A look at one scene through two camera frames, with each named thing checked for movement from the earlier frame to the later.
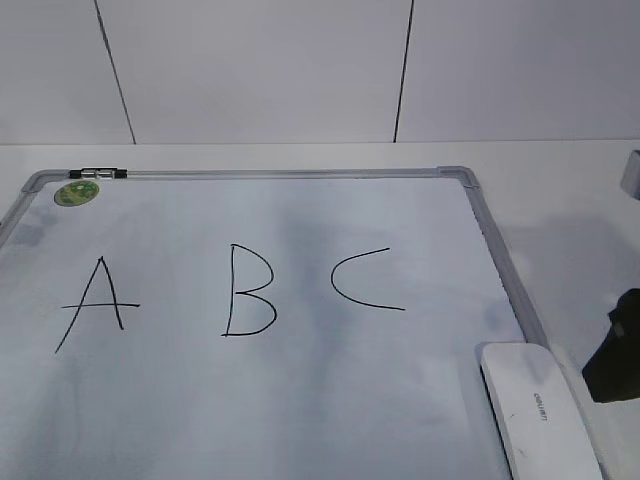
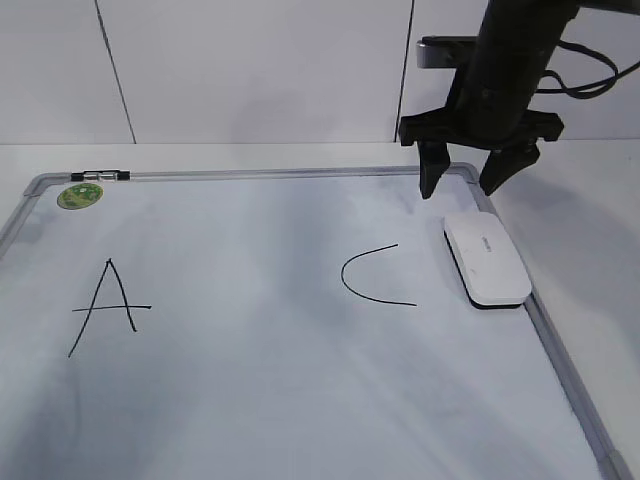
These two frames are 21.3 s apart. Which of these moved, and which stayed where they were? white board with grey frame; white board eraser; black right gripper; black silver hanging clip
Moved: white board eraser; black right gripper
Stayed: black silver hanging clip; white board with grey frame
